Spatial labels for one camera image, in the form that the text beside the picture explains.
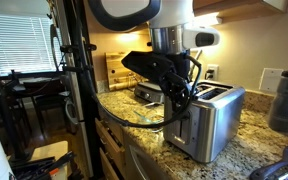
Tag under-cabinet light strip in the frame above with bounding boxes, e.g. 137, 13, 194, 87
193, 12, 224, 28

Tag grey water bottle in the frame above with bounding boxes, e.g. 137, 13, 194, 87
267, 64, 288, 133

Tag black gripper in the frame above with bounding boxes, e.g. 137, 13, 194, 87
160, 53, 192, 113

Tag wooden drawer cabinet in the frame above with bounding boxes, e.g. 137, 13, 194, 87
94, 116, 128, 180

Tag square clear glass bowl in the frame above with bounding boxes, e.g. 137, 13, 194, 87
133, 109, 167, 134

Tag thin silver metal handle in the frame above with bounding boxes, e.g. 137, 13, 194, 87
143, 100, 163, 108

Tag white wall outlet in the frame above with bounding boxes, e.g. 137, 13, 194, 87
205, 63, 220, 82

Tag wooden upper cabinet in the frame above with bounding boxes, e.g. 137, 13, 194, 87
192, 0, 288, 25

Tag white blank wall plate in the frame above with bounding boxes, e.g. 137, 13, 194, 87
258, 67, 284, 94

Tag window with white blinds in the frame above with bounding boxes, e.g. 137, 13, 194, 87
0, 13, 63, 76

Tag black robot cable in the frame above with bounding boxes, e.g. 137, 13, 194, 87
68, 0, 203, 130

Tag black robot stand column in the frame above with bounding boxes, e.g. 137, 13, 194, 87
61, 0, 103, 179

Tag stainless steel two-slot toaster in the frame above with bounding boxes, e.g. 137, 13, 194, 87
163, 79, 247, 164

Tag wooden cutting board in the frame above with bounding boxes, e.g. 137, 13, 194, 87
104, 51, 150, 92

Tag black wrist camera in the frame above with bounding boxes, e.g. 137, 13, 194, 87
121, 50, 178, 85

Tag dark dining table and chairs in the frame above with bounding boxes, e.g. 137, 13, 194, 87
0, 69, 72, 141

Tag black tool pile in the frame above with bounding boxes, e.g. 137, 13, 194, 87
9, 150, 77, 180

